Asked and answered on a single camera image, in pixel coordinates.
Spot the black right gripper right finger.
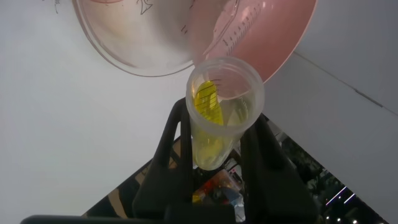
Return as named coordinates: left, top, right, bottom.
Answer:
left=239, top=113, right=320, bottom=224

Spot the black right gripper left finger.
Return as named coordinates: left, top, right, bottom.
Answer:
left=132, top=96, right=194, bottom=219

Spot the test tube with yellow pigment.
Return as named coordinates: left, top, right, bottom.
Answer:
left=185, top=56, right=266, bottom=171

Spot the clear glass beaker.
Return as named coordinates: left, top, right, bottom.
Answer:
left=72, top=0, right=206, bottom=78

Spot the colourful plastic package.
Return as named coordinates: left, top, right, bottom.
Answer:
left=192, top=169, right=246, bottom=222

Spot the pink bowl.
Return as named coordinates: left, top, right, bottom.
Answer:
left=186, top=0, right=318, bottom=83

